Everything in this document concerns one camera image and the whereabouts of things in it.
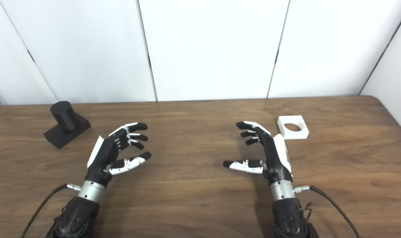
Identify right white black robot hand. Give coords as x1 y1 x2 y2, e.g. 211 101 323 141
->
223 121 293 185

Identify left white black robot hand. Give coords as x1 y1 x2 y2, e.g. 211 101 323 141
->
85 122 152 187

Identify white square piece with hole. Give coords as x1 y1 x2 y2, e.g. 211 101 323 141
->
277 115 310 140

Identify black peg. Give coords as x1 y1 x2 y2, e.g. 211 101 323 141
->
43 101 91 149

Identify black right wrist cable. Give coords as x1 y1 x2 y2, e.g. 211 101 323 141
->
294 185 361 238

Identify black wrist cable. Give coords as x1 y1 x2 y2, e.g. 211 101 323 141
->
294 185 361 238
20 184 82 238

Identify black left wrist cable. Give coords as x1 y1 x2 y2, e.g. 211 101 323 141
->
20 184 82 238

